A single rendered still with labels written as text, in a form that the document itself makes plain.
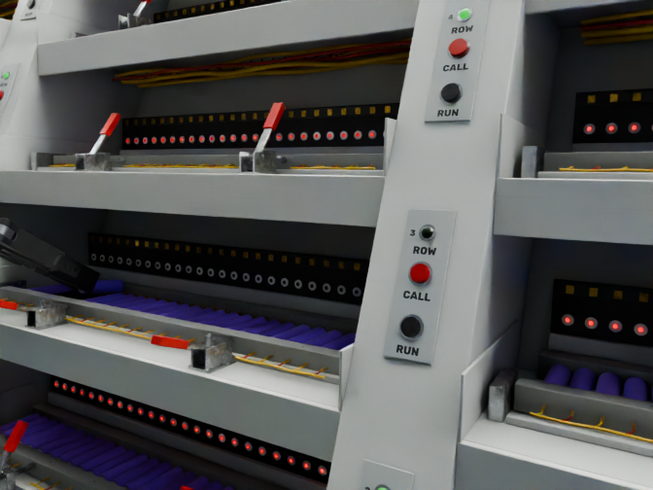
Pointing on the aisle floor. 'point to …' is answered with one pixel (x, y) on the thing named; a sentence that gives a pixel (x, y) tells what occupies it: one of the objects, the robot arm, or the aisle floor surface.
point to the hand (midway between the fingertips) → (68, 272)
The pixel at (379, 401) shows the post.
